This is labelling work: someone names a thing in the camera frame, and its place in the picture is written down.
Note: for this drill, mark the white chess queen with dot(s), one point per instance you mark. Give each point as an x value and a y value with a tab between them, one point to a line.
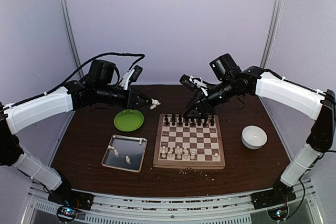
185	154

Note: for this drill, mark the white chess bishop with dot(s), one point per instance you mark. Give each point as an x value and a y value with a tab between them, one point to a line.
179	155

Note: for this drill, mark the white chess knight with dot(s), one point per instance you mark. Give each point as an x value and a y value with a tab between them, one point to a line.
170	155

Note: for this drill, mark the wooden chess board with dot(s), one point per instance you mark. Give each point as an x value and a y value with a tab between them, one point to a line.
207	141

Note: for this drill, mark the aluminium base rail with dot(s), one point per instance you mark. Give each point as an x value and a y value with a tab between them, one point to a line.
230	208

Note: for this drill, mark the black chess pieces row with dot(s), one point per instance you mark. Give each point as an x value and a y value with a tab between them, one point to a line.
177	120

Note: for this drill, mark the aluminium frame post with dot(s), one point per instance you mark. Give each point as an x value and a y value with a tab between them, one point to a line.
270	39
70	33

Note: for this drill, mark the aluminium frame post left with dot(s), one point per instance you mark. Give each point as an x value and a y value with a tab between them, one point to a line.
70	33

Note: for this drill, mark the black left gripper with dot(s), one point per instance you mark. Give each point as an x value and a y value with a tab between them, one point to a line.
130	101

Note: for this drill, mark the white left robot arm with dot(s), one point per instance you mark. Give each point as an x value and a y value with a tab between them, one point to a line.
70	95

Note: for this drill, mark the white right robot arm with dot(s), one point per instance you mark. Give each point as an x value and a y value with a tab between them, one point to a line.
307	127

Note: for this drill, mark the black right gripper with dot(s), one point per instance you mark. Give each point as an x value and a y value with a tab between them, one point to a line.
201	102

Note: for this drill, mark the green plate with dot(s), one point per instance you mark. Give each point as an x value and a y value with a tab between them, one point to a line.
128	120

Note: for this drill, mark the white chess king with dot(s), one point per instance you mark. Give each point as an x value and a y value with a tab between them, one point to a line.
193	153

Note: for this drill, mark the white chess pieces pile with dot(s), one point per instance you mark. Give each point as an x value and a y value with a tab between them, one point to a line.
131	148

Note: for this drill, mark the metal tray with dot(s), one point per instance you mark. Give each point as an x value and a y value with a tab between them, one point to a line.
111	159

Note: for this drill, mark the aluminium frame post right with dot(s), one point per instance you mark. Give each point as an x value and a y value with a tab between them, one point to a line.
270	39

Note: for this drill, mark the white bowl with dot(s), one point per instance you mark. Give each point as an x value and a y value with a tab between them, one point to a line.
253	137

